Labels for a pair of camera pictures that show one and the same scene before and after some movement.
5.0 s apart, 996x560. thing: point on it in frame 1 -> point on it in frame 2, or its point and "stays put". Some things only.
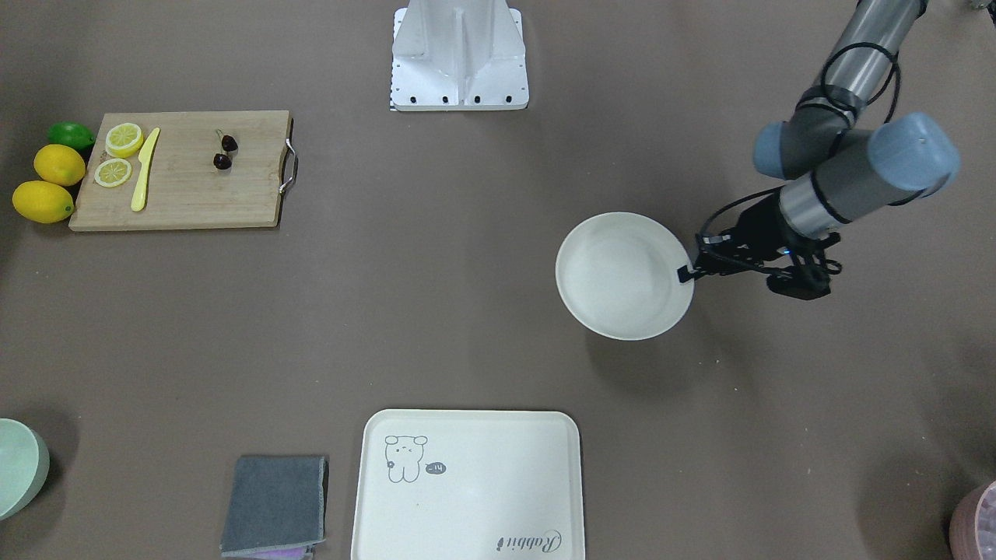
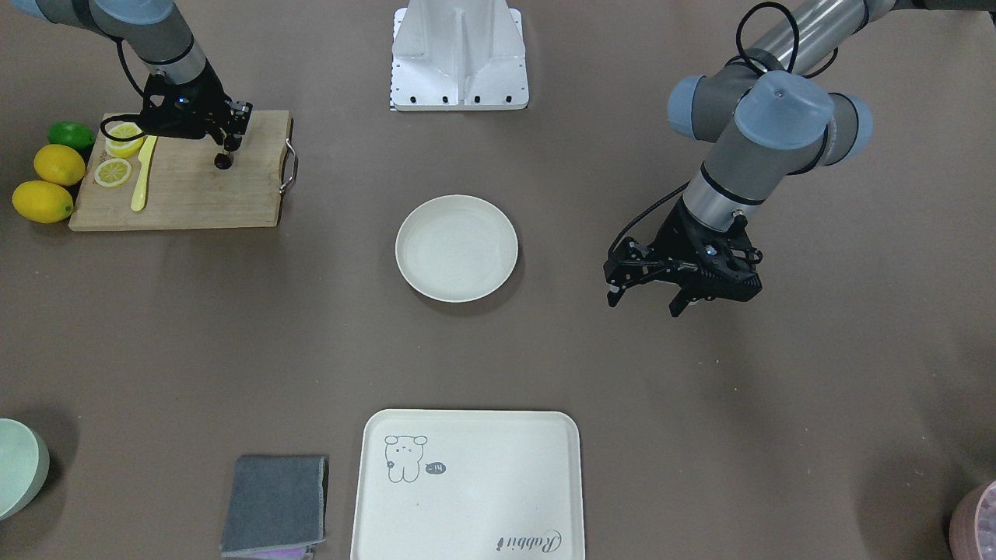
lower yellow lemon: x=42 y=201 stays put
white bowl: x=616 y=274 -> x=457 y=248
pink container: x=973 y=526 stays put
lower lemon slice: x=112 y=173 stays put
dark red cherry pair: x=223 y=161 stays put
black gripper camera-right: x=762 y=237 -> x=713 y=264
